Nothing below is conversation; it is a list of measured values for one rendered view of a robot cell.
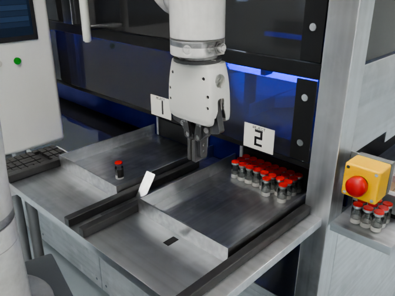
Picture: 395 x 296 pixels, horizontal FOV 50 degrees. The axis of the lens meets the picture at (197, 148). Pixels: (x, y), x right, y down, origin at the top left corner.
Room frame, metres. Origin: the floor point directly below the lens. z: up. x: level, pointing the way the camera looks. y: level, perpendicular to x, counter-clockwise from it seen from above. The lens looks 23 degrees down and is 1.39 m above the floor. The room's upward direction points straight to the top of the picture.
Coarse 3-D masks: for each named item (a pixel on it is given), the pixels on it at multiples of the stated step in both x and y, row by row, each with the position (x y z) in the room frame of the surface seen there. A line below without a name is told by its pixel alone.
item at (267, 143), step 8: (248, 128) 0.93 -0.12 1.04; (256, 128) 0.91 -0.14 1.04; (264, 128) 0.90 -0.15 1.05; (248, 136) 0.93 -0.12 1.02; (264, 136) 0.89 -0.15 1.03; (272, 136) 0.88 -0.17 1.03; (248, 144) 0.92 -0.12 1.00; (264, 144) 0.89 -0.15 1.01; (272, 144) 0.88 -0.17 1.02; (272, 152) 0.88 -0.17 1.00
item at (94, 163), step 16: (144, 128) 1.25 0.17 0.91; (96, 144) 1.13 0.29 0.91; (112, 144) 1.16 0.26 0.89; (128, 144) 1.19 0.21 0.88; (144, 144) 1.19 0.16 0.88; (160, 144) 1.19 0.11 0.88; (176, 144) 1.19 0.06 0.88; (64, 160) 1.03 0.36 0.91; (80, 160) 1.08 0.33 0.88; (96, 160) 1.08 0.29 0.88; (112, 160) 1.08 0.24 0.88; (128, 160) 1.08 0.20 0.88; (144, 160) 1.08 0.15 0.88; (160, 160) 1.08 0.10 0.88; (176, 160) 1.01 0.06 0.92; (80, 176) 0.97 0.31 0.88; (96, 176) 0.92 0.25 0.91; (112, 176) 0.98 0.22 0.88; (128, 176) 0.98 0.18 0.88; (112, 192) 0.88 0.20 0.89
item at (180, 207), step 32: (224, 160) 1.02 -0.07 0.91; (160, 192) 0.85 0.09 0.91; (192, 192) 0.90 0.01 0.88; (224, 192) 0.90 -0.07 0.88; (256, 192) 0.90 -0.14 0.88; (160, 224) 0.76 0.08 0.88; (192, 224) 0.76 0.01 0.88; (224, 224) 0.76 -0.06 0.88; (256, 224) 0.76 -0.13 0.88; (224, 256) 0.64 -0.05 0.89
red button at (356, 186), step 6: (348, 180) 0.72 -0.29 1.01; (354, 180) 0.71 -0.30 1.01; (360, 180) 0.71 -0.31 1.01; (348, 186) 0.72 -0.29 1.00; (354, 186) 0.71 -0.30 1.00; (360, 186) 0.70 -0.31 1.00; (366, 186) 0.71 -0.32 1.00; (348, 192) 0.72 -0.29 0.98; (354, 192) 0.71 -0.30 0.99; (360, 192) 0.70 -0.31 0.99
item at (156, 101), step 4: (152, 96) 1.16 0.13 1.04; (156, 96) 1.15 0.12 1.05; (152, 100) 1.16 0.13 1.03; (156, 100) 1.15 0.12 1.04; (160, 100) 1.14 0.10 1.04; (164, 100) 1.13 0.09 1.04; (168, 100) 1.12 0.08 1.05; (152, 104) 1.16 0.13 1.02; (156, 104) 1.15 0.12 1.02; (160, 104) 1.14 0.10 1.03; (164, 104) 1.13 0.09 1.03; (168, 104) 1.12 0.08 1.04; (152, 108) 1.17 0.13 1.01; (156, 108) 1.15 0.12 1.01; (160, 108) 1.14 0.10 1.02; (164, 108) 1.13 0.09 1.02; (168, 108) 1.12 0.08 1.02; (152, 112) 1.17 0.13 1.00; (156, 112) 1.15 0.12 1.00; (160, 112) 1.14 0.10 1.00; (164, 112) 1.13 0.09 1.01; (168, 112) 1.12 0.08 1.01; (160, 116) 1.14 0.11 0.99; (164, 116) 1.13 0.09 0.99; (168, 116) 1.12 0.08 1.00
